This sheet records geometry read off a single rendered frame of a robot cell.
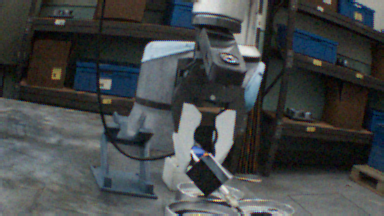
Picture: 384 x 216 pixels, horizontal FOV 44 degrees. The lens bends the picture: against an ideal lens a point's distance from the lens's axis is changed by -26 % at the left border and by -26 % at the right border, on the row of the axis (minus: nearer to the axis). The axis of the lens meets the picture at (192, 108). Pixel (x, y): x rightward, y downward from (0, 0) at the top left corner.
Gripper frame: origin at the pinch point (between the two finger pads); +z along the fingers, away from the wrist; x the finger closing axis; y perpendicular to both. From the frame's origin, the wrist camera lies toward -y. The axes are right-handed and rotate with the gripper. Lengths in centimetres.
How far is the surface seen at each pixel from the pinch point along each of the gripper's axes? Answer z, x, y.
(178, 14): -68, -66, 345
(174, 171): 3.6, -1.3, 19.0
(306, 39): -74, -175, 347
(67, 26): -50, 21, 337
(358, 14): -118, -238, 342
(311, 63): -53, -178, 339
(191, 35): -53, -76, 338
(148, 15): -71, -52, 395
